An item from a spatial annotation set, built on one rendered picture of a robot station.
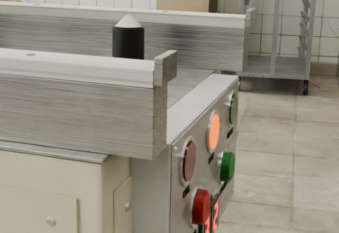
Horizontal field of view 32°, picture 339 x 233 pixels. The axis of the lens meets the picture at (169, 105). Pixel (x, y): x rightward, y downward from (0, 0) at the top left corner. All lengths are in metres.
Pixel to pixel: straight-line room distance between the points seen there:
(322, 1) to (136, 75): 4.31
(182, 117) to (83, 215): 0.12
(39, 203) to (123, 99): 0.10
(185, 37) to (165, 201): 0.27
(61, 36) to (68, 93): 0.33
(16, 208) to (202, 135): 0.17
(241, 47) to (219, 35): 0.03
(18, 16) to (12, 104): 0.34
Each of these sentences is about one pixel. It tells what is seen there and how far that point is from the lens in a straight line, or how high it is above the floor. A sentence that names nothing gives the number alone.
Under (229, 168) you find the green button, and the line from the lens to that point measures 0.58.
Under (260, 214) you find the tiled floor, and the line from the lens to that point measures 2.27.
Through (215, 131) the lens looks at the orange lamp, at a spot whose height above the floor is 0.81.
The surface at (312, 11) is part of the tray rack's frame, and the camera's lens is 3.91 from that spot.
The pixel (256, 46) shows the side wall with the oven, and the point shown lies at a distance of 4.71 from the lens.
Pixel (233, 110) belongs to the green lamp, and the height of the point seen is 0.81.
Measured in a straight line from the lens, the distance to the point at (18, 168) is 0.42.
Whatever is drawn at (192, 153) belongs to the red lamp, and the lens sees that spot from 0.46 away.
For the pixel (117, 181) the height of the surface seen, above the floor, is 0.81.
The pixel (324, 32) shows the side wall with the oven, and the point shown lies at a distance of 4.69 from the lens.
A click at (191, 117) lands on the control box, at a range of 0.48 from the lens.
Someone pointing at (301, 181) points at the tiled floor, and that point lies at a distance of 2.61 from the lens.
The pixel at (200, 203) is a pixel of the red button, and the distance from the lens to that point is 0.49.
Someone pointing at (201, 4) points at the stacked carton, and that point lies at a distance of 4.31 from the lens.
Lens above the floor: 0.98
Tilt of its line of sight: 16 degrees down
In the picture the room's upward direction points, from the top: 1 degrees clockwise
